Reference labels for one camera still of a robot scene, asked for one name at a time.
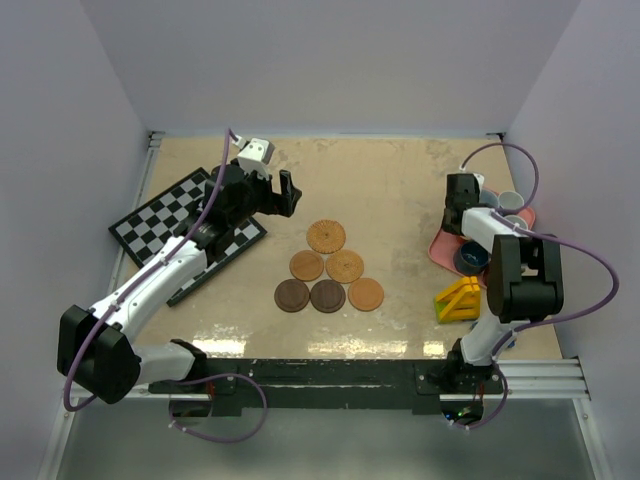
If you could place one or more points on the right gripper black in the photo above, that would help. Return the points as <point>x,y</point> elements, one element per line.
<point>450,229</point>

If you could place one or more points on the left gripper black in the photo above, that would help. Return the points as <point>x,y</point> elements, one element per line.
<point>275,204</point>

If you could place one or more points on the scalloped light cork coaster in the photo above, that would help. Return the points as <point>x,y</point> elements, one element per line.
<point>326,236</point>

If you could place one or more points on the dark blue cup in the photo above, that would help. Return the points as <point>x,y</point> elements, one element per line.
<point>471,259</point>

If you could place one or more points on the round light cork coaster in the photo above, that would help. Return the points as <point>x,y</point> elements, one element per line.
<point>345,266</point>

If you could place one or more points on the dark brown wooden coaster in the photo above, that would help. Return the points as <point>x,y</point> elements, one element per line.
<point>291,295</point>

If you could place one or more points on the light orange wooden coaster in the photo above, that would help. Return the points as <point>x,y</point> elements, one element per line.
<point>365,294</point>

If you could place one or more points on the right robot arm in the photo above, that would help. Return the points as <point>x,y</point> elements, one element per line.
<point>524,283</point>

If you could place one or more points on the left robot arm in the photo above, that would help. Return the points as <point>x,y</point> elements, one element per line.
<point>95,345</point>

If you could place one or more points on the grey white cup upper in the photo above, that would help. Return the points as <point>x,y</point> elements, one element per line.
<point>510,202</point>

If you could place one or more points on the grey white cup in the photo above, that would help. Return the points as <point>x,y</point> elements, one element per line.
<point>510,202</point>
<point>517,221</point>

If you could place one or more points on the grey white cup lower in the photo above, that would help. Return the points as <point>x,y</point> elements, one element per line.
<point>517,221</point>

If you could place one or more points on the large white mug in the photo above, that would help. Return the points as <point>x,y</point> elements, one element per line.
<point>489,198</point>

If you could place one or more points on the pink tray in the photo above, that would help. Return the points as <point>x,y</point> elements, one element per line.
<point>444,245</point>

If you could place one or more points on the yellow green wooden block toy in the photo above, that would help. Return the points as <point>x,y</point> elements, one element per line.
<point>460,302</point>

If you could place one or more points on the black white chessboard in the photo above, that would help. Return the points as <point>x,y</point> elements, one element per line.
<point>143,232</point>

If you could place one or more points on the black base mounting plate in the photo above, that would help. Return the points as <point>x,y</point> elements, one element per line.
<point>417,386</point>

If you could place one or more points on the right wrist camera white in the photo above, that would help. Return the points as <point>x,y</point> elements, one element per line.
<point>480,179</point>

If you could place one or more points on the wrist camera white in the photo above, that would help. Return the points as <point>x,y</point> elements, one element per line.
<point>480,179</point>
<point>254,155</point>

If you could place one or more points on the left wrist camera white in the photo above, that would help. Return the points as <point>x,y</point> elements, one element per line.
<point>254,155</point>

